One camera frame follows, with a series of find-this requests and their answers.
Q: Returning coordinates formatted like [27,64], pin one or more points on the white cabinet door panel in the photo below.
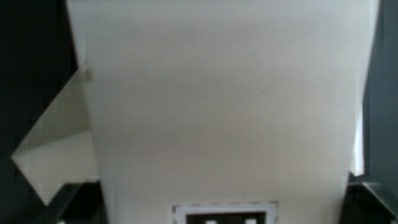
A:
[56,154]

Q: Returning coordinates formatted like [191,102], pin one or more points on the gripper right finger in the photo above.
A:
[370,202]

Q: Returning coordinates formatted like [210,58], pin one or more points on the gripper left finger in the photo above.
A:
[77,206]

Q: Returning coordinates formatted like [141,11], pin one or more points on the white cabinet top block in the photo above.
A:
[224,84]

